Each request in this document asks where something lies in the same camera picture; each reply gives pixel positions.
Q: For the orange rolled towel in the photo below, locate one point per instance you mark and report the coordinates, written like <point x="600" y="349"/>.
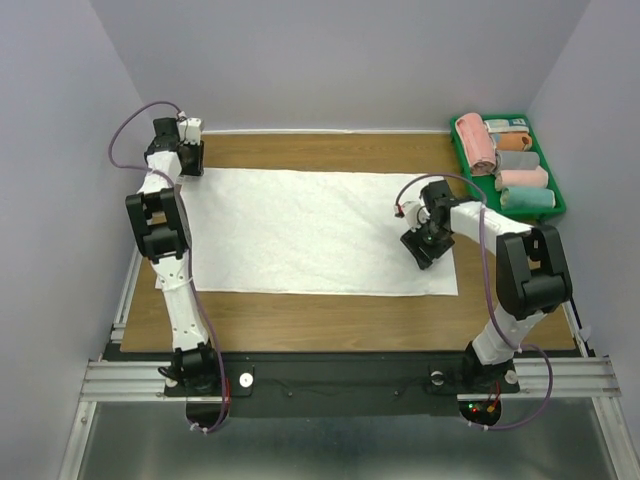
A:
<point x="513" y="141"/>

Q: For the grey rolled towel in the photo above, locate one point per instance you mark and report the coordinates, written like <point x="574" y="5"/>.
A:
<point x="516" y="160"/>

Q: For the green plastic basket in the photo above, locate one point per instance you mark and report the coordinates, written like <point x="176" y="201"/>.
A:
<point x="482" y="187"/>

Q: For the white blue patterned towel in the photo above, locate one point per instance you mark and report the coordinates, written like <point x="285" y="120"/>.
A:
<point x="507" y="125"/>

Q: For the aluminium frame rail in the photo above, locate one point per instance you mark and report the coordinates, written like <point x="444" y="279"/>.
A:
<point x="140" y="381"/>

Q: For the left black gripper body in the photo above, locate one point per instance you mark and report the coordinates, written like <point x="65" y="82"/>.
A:
<point x="194" y="157"/>

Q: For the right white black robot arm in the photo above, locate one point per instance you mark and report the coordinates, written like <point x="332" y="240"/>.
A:
<point x="530" y="278"/>

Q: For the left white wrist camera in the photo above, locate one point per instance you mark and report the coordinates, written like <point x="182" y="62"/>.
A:
<point x="190" y="129"/>

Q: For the short pink rolled towel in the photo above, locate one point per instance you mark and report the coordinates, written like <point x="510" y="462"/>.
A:
<point x="533" y="178"/>

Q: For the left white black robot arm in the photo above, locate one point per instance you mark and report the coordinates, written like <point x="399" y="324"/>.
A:
<point x="162" y="234"/>

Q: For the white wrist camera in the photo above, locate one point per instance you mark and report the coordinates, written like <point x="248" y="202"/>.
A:
<point x="413" y="212"/>
<point x="190" y="129"/>

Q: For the long pink rolled towel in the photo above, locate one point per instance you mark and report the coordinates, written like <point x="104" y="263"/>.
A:
<point x="477" y="144"/>

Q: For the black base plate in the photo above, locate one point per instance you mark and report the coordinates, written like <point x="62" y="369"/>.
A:
<point x="348" y="385"/>

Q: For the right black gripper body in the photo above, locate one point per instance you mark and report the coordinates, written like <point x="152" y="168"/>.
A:
<point x="433" y="241"/>

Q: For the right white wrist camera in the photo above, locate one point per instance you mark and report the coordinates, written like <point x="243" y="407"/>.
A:
<point x="413" y="212"/>

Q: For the teal rolled towel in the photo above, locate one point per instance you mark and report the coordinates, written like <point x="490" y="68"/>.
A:
<point x="514" y="198"/>

